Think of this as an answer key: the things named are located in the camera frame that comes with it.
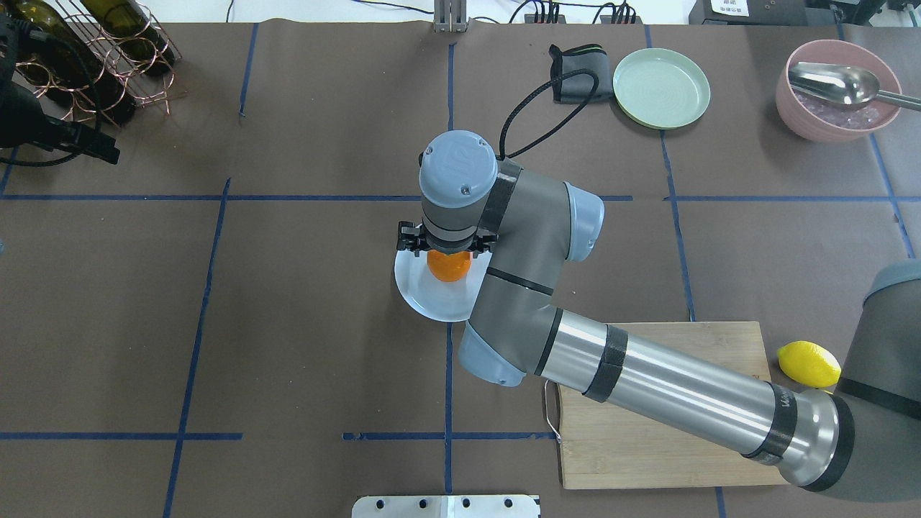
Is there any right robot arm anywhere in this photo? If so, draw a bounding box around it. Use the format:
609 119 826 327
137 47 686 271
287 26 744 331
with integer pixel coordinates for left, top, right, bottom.
398 130 919 502

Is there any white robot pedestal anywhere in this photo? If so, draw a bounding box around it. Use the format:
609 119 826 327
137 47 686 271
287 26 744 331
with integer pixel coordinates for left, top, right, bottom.
351 494 542 517

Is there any front green wine bottle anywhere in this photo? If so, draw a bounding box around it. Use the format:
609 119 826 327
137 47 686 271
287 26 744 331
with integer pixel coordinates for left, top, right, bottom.
81 1 176 78

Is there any wooden cutting board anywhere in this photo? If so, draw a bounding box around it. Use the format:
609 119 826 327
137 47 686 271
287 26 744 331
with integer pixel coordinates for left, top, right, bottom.
543 312 783 491

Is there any copper wire bottle rack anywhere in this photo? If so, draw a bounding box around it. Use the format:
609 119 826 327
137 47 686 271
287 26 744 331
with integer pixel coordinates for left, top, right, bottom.
2 1 188 127

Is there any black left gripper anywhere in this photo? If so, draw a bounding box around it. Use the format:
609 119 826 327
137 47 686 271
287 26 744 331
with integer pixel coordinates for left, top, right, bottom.
1 81 119 165

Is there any green wine bottle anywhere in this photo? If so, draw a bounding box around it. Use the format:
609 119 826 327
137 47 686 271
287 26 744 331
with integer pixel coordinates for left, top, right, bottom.
81 1 176 78
4 1 136 124

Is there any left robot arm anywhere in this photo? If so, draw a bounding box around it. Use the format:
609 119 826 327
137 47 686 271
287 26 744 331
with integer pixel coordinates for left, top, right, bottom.
1 14 119 168

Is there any pink bowl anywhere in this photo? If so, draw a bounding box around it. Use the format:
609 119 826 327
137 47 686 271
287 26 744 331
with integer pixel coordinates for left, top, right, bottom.
774 39 902 143

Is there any orange fruit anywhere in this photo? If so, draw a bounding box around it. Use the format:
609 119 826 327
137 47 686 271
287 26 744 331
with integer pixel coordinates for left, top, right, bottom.
425 250 473 283

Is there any left yellow lemon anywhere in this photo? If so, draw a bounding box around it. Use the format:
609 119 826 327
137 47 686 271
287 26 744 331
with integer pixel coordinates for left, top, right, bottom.
776 340 842 389

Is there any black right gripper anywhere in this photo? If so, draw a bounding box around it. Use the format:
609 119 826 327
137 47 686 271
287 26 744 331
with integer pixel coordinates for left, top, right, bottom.
397 221 498 258

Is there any dark grey folded cloth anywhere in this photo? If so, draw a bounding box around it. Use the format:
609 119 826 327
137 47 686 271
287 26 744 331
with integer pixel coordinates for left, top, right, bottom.
549 43 614 104

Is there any black power strip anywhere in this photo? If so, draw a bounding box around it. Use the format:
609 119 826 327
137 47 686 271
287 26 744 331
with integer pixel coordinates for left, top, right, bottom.
509 1 643 25

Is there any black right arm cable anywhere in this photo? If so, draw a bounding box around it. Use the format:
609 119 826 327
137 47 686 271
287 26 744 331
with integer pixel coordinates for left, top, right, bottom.
498 69 600 160

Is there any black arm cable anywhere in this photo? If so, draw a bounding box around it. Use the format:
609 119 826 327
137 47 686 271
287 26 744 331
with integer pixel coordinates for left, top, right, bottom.
0 20 105 168
498 69 600 160

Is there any aluminium frame post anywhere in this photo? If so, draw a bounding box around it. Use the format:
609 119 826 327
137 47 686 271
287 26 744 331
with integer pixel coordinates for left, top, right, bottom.
433 0 469 34

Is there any light blue plate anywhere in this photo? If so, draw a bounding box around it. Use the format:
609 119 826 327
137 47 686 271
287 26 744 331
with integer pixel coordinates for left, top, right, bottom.
394 250 492 322

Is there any metal scoop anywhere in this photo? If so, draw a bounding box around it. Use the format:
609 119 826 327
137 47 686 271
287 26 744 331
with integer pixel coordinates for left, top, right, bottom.
787 61 920 112

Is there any middle green wine bottle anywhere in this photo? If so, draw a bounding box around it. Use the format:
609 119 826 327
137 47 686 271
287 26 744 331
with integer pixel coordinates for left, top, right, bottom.
4 1 136 124

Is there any light green plate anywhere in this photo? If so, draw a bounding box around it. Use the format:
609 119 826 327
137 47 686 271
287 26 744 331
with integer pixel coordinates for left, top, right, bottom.
612 48 712 130

